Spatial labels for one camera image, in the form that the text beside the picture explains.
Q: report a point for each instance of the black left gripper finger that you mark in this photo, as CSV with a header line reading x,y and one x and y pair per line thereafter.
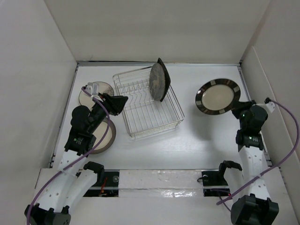
x,y
119,105
120,98

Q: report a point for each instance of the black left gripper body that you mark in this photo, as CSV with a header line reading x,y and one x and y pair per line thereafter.
x,y
106,105

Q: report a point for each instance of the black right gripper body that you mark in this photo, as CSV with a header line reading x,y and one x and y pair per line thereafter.
x,y
242,123

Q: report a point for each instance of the beige plate with tree pattern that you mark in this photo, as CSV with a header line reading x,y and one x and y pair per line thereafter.
x,y
103,88

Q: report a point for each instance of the black rimmed striped round plate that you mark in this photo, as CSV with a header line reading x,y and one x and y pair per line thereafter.
x,y
217,96

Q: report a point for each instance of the beige plate with brown rim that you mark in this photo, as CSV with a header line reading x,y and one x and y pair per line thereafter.
x,y
108,139

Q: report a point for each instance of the grey round deer plate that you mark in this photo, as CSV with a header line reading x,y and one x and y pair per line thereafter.
x,y
157,82

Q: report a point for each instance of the black square floral plate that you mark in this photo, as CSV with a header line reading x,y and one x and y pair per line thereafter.
x,y
167,78

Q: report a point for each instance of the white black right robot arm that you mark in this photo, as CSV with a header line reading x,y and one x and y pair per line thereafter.
x,y
252,204

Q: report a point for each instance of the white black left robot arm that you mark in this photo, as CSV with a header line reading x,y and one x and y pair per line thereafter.
x,y
58,197

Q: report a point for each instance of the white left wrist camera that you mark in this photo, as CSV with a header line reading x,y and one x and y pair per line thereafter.
x,y
92,88

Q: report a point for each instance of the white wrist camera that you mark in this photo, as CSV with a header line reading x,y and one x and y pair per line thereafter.
x,y
92,88
269,105

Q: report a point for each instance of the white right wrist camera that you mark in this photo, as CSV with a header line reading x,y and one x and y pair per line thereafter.
x,y
269,105

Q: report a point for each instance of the silver wire dish rack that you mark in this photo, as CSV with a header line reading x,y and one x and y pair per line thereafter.
x,y
142,115

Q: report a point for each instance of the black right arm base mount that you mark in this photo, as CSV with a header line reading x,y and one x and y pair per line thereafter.
x,y
213,185

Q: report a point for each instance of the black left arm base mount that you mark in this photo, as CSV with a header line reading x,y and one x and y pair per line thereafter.
x,y
108,186

